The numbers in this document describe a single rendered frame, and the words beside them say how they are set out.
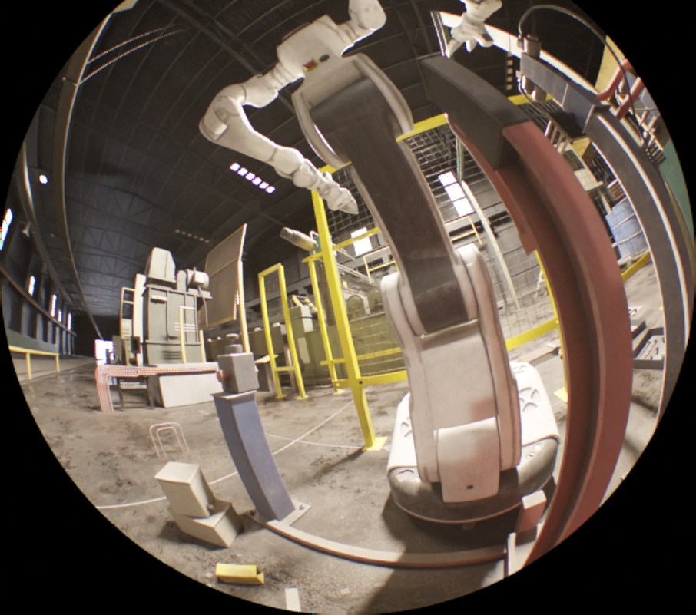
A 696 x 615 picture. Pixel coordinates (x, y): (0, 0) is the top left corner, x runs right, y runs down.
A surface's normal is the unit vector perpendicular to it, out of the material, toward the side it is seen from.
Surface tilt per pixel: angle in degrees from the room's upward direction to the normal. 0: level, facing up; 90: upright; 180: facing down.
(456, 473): 90
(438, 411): 78
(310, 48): 136
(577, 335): 90
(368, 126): 129
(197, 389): 90
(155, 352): 90
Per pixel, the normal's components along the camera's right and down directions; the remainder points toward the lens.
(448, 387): -0.52, -0.37
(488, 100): -0.44, -0.21
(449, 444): -0.60, -0.69
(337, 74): -0.19, 0.53
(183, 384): 0.87, -0.33
